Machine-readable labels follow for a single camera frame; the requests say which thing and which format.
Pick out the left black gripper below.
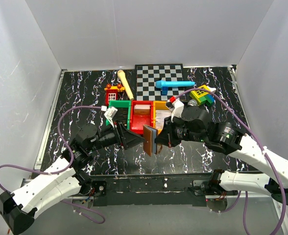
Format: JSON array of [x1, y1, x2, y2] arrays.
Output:
[[88, 119, 145, 152]]

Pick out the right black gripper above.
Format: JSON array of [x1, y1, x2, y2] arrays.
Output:
[[154, 115, 206, 148]]

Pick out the brown leather card holder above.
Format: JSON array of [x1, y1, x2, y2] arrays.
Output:
[[143, 125, 162, 157]]

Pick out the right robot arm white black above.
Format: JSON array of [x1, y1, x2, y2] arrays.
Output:
[[155, 106, 288, 205]]

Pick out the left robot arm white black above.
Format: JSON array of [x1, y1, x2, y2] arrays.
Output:
[[0, 122, 144, 235]]

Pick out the black card in green bin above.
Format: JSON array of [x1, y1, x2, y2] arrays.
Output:
[[113, 108, 128, 128]]

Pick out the cards in yellow bin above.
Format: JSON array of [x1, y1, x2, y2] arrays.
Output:
[[155, 110, 171, 130]]

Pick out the card stack in red bin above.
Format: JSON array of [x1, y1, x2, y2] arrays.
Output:
[[133, 104, 151, 116]]

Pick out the red plastic bin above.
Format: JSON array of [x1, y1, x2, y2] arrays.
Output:
[[130, 100, 153, 135]]

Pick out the green plastic bin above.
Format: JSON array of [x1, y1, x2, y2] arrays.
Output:
[[109, 100, 131, 130]]

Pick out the yellow plastic bin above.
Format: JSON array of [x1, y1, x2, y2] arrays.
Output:
[[153, 101, 169, 133]]

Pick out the black silver microphone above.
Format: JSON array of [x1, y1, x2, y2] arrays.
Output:
[[188, 99, 198, 107]]

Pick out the small blue toy block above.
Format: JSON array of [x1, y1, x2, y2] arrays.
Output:
[[161, 87, 168, 95]]

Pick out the red toy block house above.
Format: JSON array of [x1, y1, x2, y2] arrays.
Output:
[[104, 84, 125, 106]]

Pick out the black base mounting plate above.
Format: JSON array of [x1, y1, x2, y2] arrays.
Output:
[[63, 172, 240, 208]]

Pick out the blue toy microphone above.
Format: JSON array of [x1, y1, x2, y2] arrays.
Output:
[[155, 80, 195, 89]]

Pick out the yellow green block toy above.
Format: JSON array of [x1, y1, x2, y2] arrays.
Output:
[[189, 85, 216, 106]]

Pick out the beige toy microphone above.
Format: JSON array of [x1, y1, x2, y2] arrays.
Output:
[[117, 70, 134, 101]]

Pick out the checkered chess board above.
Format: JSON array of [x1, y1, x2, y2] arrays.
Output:
[[135, 64, 187, 101]]

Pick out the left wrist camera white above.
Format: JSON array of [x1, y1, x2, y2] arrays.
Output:
[[104, 107, 118, 127]]

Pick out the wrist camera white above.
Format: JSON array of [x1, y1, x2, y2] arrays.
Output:
[[104, 107, 118, 127], [166, 96, 184, 122]]

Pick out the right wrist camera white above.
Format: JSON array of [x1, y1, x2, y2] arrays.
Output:
[[166, 96, 184, 122]]

